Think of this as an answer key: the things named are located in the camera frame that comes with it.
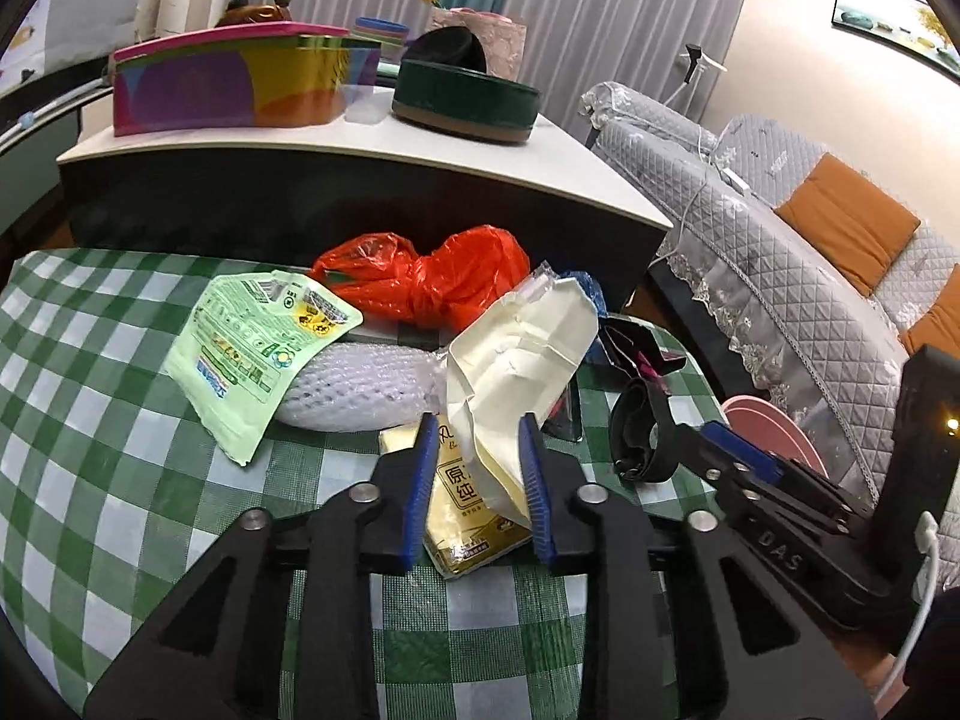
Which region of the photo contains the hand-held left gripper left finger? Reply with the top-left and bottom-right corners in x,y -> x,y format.
84,412 -> 440,720

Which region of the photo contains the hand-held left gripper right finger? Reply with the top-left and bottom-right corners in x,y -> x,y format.
517,412 -> 878,720

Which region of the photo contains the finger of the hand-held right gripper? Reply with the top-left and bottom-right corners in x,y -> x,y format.
701,421 -> 875,524
649,386 -> 758,515

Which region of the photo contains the pink plastic basin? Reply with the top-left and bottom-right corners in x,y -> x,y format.
721,396 -> 830,482

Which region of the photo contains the yellow tissue packet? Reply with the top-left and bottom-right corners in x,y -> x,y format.
379,414 -> 535,580

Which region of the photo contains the black strap loop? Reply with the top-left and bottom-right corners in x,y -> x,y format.
609,379 -> 680,482

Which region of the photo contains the black red snack wrapper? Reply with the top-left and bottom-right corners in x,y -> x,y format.
600,315 -> 688,380

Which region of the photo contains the cream paper bag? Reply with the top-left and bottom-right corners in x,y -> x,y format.
446,276 -> 601,530

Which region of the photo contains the dark glossy packet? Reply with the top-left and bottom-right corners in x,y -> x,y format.
540,375 -> 583,442

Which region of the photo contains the sofa with grey quilted cover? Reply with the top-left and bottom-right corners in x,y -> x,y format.
581,81 -> 960,512

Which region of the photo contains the red plastic bag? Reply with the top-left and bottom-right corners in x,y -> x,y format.
310,225 -> 532,332

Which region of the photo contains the green snack wrapper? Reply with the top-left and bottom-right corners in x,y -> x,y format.
163,270 -> 365,470

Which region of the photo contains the orange cushion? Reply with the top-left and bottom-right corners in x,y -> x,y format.
775,152 -> 922,298
900,264 -> 960,361

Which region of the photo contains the green white checked tablecloth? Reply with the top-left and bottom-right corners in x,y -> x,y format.
0,247 -> 732,720

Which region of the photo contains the white topped dark cabinet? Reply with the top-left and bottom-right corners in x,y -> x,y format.
56,86 -> 674,293

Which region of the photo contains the white stand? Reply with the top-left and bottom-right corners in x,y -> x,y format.
670,45 -> 728,122

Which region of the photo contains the green round tin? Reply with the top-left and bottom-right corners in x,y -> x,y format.
391,58 -> 542,145

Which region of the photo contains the black hat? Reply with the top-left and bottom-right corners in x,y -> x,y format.
403,26 -> 488,76

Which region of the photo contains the grey curtain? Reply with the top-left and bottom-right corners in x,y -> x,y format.
225,0 -> 758,137

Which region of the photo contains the pink floral bag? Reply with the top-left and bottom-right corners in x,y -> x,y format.
429,6 -> 528,80

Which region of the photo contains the stack of plastic cups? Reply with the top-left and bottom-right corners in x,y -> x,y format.
352,15 -> 410,65

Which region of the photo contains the colourful rectangular box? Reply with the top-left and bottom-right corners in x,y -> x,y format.
111,22 -> 383,138

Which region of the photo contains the brown figurine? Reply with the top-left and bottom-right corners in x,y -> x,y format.
215,0 -> 295,29

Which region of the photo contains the white printed cloth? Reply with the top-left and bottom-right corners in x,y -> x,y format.
0,0 -> 162,102

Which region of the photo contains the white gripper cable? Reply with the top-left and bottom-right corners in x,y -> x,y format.
874,511 -> 941,720

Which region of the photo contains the white cable on sofa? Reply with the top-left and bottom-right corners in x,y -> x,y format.
649,127 -> 752,271

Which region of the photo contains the framed wall picture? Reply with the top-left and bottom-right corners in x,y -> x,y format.
831,0 -> 960,77

